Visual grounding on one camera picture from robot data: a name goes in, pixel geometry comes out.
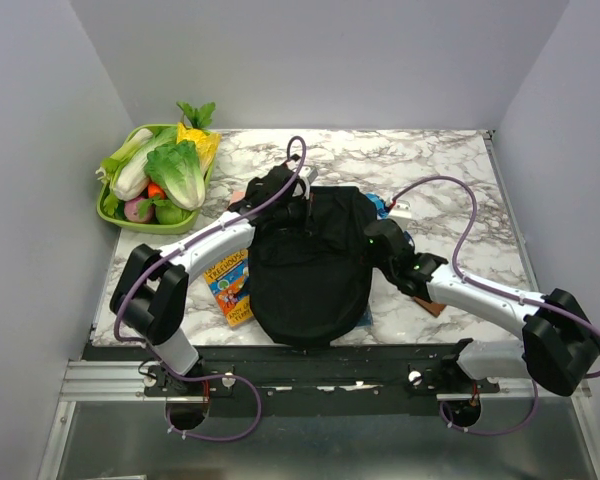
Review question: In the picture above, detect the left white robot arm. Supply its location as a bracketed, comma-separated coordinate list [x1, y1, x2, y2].
[109, 164, 318, 395]

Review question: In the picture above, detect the green plastic basket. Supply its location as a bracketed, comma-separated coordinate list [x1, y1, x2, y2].
[95, 123, 216, 236]

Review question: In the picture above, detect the blue patterned pencil case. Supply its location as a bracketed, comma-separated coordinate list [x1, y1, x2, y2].
[365, 193, 389, 219]

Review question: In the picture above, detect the green round vegetable toy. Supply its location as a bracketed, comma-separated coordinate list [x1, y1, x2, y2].
[154, 199, 192, 225]

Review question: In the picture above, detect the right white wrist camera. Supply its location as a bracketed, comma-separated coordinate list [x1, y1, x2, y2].
[388, 200, 412, 221]

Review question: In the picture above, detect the aluminium rail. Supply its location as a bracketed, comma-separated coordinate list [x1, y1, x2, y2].
[60, 361, 144, 402]

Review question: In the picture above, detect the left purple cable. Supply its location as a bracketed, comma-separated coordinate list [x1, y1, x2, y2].
[112, 135, 264, 442]

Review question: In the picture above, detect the yellow leafy vegetable toy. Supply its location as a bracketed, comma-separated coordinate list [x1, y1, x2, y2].
[176, 122, 222, 175]

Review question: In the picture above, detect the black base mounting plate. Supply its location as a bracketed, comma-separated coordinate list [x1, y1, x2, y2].
[83, 342, 499, 426]

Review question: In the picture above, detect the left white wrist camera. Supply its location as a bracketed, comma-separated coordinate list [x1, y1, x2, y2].
[282, 154, 318, 200]

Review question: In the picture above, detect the black student backpack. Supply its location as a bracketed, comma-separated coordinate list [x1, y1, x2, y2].
[248, 186, 376, 348]

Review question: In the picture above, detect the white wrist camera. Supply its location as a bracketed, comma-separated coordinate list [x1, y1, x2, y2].
[388, 200, 412, 221]
[282, 154, 318, 200]

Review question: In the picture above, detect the pink radish toy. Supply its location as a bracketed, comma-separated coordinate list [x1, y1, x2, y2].
[124, 196, 154, 224]

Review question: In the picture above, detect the orange carrot toy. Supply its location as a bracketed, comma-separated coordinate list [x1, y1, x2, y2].
[147, 182, 166, 200]

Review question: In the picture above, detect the brown leather wallet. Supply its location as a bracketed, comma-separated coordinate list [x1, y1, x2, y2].
[413, 297, 446, 318]

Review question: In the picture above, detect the green lettuce toy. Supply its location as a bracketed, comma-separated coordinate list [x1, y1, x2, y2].
[144, 140, 206, 211]

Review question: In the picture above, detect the orange treehouse book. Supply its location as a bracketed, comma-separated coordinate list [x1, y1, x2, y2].
[203, 249, 253, 328]

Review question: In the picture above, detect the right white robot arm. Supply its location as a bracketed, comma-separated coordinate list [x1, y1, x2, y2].
[364, 219, 600, 396]

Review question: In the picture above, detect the pink notebook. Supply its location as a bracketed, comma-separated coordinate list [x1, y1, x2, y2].
[228, 191, 245, 209]

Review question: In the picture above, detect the white bok choy toy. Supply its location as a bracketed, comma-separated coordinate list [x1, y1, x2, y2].
[95, 126, 177, 201]

